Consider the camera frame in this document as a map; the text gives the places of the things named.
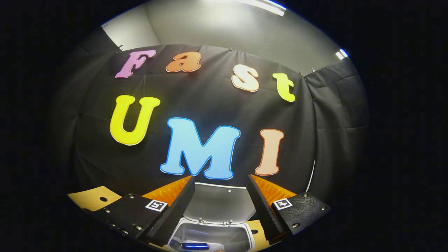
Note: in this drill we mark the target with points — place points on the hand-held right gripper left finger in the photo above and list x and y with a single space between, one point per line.
173 213

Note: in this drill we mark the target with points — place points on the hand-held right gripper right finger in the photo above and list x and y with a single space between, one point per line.
262 213

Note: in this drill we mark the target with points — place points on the blue pop can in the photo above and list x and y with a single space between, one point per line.
194 246

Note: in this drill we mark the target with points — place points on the white desktop garbage bin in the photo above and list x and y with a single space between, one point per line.
217 203

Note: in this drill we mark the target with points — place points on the wooden desktop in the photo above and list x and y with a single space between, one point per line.
87 199

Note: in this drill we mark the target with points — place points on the black backdrop cloth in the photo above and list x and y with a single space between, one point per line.
210 105

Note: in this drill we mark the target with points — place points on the ceiling light panel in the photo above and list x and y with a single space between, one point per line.
342 54

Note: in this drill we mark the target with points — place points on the ceiling light strip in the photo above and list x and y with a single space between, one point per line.
266 7

